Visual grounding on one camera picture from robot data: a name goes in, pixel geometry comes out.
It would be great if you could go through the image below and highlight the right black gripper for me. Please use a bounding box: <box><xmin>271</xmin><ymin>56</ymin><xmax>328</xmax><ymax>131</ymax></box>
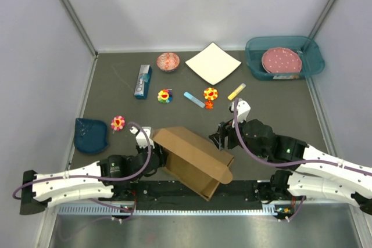
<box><xmin>209</xmin><ymin>113</ymin><xmax>267</xmax><ymax>159</ymax></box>

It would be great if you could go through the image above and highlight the brown cardboard box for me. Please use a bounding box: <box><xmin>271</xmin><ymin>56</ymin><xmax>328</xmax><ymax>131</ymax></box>
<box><xmin>152</xmin><ymin>127</ymin><xmax>234</xmax><ymax>201</ymax></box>

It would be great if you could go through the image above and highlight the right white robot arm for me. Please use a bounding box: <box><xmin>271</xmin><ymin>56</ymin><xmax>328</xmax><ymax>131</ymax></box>
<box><xmin>209</xmin><ymin>119</ymin><xmax>371</xmax><ymax>214</ymax></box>

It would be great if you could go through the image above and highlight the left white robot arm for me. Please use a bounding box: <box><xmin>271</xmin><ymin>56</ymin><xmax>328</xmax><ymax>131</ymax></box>
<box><xmin>19</xmin><ymin>146</ymin><xmax>167</xmax><ymax>215</ymax></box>

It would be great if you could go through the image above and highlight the blue toothpaste box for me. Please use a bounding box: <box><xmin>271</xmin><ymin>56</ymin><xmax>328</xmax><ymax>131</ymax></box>
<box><xmin>134</xmin><ymin>64</ymin><xmax>152</xmax><ymax>99</ymax></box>

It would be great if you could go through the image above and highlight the red glitter ornament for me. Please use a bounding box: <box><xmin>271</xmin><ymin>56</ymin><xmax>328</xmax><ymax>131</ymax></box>
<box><xmin>205</xmin><ymin>100</ymin><xmax>214</xmax><ymax>110</ymax></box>

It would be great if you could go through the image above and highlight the orange flower plush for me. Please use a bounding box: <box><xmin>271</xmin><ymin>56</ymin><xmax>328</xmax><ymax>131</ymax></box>
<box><xmin>203</xmin><ymin>87</ymin><xmax>219</xmax><ymax>101</ymax></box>

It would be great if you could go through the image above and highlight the blue marker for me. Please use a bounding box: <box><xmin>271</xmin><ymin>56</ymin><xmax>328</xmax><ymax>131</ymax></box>
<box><xmin>183</xmin><ymin>91</ymin><xmax>205</xmax><ymax>108</ymax></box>

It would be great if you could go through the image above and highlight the rainbow flower plush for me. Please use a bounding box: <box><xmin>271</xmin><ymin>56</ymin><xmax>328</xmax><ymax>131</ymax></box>
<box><xmin>158</xmin><ymin>89</ymin><xmax>173</xmax><ymax>103</ymax></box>

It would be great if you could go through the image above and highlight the white square plate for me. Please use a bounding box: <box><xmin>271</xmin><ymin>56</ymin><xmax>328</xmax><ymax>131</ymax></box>
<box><xmin>185</xmin><ymin>42</ymin><xmax>241</xmax><ymax>85</ymax></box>

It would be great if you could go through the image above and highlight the red patterned bowl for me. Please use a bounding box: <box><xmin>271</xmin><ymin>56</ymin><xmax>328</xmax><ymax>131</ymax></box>
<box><xmin>156</xmin><ymin>52</ymin><xmax>180</xmax><ymax>73</ymax></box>

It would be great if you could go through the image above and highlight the teal plastic bin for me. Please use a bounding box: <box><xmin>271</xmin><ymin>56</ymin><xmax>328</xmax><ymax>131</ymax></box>
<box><xmin>245</xmin><ymin>36</ymin><xmax>325</xmax><ymax>81</ymax></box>

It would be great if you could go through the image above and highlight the pink polka dot plate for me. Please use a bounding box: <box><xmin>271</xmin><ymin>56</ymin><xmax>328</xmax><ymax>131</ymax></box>
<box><xmin>261</xmin><ymin>47</ymin><xmax>302</xmax><ymax>74</ymax></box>

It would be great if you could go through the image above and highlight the pink flower plush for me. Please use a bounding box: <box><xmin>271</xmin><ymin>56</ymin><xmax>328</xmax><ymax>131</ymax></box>
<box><xmin>110</xmin><ymin>116</ymin><xmax>126</xmax><ymax>132</ymax></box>

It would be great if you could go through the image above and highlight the dark blue leaf dish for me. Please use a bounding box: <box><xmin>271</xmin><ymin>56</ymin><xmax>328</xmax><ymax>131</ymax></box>
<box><xmin>74</xmin><ymin>118</ymin><xmax>108</xmax><ymax>154</ymax></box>

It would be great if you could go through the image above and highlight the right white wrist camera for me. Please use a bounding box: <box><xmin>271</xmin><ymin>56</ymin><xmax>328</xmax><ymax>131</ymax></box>
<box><xmin>237</xmin><ymin>98</ymin><xmax>251</xmax><ymax>123</ymax></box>

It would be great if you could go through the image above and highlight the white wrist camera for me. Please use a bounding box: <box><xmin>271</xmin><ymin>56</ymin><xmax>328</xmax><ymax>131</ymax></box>
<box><xmin>237</xmin><ymin>98</ymin><xmax>251</xmax><ymax>123</ymax></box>
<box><xmin>130</xmin><ymin>126</ymin><xmax>154</xmax><ymax>149</ymax></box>

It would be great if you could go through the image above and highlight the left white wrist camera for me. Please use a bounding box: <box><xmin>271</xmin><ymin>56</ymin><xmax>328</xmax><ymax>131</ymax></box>
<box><xmin>130</xmin><ymin>126</ymin><xmax>154</xmax><ymax>149</ymax></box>

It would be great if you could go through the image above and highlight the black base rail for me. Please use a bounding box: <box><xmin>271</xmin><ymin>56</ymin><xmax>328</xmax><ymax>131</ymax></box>
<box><xmin>99</xmin><ymin>181</ymin><xmax>262</xmax><ymax>211</ymax></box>

